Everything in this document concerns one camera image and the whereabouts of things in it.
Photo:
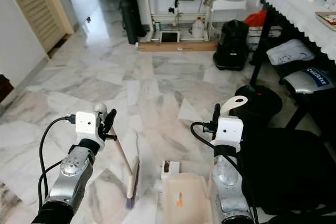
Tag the black canister vacuum cleaner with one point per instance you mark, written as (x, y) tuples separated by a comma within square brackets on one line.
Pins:
[(231, 43)]

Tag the flat box with red print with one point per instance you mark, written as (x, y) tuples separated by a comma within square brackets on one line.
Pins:
[(327, 20)]

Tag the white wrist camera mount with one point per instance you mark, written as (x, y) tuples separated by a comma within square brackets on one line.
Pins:
[(86, 124), (229, 132)]

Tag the white framed tablet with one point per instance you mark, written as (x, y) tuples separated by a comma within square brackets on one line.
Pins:
[(169, 36)]

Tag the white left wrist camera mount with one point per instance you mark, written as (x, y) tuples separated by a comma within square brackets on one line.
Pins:
[(86, 124)]

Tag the small white carton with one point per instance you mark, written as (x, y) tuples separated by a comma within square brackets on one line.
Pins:
[(170, 169)]

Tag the red plastic bag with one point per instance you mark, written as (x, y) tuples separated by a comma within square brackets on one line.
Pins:
[(256, 19)]

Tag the white lace tablecloth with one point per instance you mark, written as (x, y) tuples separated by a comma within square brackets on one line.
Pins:
[(294, 6)]

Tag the white plastic jug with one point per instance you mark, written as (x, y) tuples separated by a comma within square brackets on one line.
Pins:
[(198, 29)]

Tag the tall black bag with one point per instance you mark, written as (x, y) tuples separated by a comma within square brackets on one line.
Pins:
[(128, 19)]

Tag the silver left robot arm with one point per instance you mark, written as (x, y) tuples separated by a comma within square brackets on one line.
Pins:
[(76, 166)]

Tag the black table leg frame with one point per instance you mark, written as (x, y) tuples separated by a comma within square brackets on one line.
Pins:
[(262, 45)]

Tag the black fabric chair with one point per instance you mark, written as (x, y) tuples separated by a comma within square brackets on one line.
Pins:
[(294, 171)]

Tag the beige broom with purple bristles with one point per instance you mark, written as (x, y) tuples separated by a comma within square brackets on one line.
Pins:
[(133, 179)]

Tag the grey padded bag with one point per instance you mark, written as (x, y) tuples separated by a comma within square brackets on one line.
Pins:
[(291, 52)]

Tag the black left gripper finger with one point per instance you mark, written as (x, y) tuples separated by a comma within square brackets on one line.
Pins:
[(109, 118)]

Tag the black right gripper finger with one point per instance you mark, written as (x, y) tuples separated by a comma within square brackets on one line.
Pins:
[(217, 113)]

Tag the beige louvred door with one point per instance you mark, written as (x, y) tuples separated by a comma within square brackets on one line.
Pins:
[(37, 6)]

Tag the silver case with blue label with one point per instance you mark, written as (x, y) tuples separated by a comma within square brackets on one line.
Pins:
[(310, 80)]

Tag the dark brown furniture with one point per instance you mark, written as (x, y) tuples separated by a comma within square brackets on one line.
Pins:
[(5, 88)]

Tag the black round appliance base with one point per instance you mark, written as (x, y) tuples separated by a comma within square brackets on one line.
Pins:
[(260, 103)]

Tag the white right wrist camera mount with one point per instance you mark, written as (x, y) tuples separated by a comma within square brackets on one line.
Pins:
[(229, 132)]

